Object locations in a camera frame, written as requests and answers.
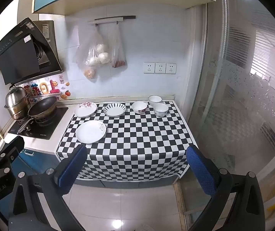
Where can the wall hook rail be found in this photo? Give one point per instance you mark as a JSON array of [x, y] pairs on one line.
[[108, 19]]

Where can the black cooktop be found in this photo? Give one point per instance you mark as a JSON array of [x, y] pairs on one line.
[[48, 130]]

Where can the frosted glass sliding door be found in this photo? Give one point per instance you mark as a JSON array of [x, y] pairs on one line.
[[236, 101]]

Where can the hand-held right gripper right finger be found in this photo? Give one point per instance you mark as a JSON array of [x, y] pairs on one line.
[[201, 170]]

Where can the stainless steel steamer pot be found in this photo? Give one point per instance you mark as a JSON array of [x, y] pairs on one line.
[[16, 101]]

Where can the black and white checkered tablecloth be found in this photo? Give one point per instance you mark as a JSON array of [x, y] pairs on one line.
[[132, 144]]

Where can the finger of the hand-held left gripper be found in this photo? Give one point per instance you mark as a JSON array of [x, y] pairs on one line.
[[10, 149]]

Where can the white bowl with floral print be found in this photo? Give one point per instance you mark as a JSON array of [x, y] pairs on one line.
[[139, 107]]

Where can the black range hood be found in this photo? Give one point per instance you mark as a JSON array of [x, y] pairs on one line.
[[14, 53]]

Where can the colourful wall stickers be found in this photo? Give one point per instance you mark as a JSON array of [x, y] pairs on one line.
[[43, 86]]

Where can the plastic bag of red food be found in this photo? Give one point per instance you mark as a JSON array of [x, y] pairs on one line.
[[118, 62]]

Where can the black frying pan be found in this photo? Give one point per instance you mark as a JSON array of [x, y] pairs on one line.
[[42, 105]]

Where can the plastic bag of white buns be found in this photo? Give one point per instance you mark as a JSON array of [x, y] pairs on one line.
[[99, 53]]

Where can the white plate with swirl print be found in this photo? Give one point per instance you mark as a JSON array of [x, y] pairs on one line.
[[89, 132]]

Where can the white plate with striped rim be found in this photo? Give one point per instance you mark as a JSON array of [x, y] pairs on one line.
[[115, 110]]

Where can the white wall socket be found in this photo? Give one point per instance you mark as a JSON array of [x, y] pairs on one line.
[[160, 68], [170, 68], [149, 68]]

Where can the white bowl with blue print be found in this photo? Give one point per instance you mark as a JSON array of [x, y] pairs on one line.
[[161, 110]]

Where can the white plate with floral print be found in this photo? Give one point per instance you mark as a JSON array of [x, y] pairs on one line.
[[84, 112]]

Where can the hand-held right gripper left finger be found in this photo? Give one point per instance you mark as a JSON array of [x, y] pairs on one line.
[[72, 169]]

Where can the white bowl with dark rim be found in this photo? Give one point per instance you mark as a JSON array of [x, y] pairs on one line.
[[155, 99]]

